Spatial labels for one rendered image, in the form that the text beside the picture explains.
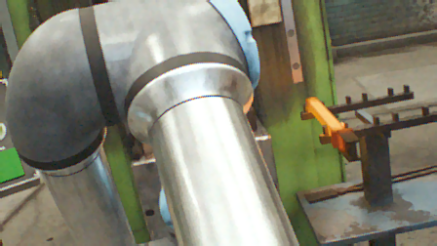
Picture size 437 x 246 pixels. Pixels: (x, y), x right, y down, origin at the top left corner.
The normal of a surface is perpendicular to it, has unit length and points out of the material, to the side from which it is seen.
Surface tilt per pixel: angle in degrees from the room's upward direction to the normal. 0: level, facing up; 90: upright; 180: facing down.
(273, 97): 90
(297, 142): 90
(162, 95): 89
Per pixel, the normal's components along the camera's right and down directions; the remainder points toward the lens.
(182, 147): -0.51, -0.36
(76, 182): 0.39, 0.63
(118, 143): 0.08, 0.26
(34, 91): -0.34, 0.28
